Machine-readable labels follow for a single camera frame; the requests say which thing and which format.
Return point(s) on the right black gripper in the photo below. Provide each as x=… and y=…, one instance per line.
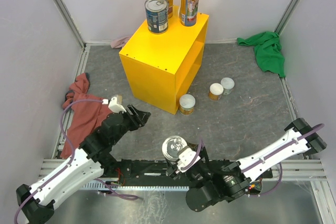
x=172, y=171

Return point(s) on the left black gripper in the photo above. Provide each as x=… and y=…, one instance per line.
x=140, y=118

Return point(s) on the blue can with pull-tab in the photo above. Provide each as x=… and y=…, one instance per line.
x=172, y=146

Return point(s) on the short orange can white lid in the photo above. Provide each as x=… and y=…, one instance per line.
x=215, y=91

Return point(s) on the short green can clear lid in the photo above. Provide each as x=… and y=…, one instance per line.
x=227, y=84

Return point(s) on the blue can metal pull-tab lid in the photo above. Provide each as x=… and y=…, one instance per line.
x=157, y=15

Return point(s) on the tall mixed-vegetable label can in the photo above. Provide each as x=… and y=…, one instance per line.
x=188, y=12

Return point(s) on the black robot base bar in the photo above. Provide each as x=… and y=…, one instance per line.
x=153, y=173

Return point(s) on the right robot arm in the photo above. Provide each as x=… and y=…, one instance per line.
x=210, y=183

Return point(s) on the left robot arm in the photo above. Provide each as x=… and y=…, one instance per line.
x=91, y=160

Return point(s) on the short can white lid front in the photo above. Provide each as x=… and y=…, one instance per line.
x=186, y=104

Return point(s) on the yellow open shelf cabinet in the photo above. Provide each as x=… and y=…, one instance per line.
x=161, y=68

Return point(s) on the red cloth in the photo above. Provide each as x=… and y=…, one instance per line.
x=88, y=113

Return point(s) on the pink cloth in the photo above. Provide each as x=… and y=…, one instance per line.
x=120, y=42

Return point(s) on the green cloth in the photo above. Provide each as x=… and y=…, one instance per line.
x=267, y=50

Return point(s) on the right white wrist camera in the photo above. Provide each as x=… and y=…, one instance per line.
x=186, y=159

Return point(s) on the white slotted cable duct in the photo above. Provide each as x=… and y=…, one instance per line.
x=96, y=185

